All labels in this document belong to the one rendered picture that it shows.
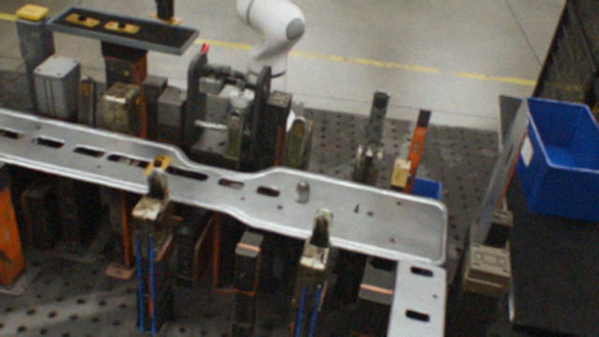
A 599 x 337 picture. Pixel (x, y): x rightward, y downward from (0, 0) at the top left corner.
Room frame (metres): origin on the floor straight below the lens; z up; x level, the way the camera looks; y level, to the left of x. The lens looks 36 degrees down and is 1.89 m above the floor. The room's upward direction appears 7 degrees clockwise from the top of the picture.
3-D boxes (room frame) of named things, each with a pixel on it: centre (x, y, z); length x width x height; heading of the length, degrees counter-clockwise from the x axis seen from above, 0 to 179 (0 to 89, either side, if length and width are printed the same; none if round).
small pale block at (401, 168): (1.23, -0.24, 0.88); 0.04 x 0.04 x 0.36; 81
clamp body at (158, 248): (1.00, 0.28, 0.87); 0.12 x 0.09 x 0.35; 171
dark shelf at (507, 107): (1.25, -0.60, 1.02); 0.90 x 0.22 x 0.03; 171
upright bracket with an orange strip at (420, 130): (1.25, -0.27, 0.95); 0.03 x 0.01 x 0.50; 81
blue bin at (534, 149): (1.30, -0.61, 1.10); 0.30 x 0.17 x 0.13; 179
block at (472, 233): (1.06, -0.40, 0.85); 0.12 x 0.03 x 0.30; 171
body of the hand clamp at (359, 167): (1.28, -0.17, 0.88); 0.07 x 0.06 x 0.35; 171
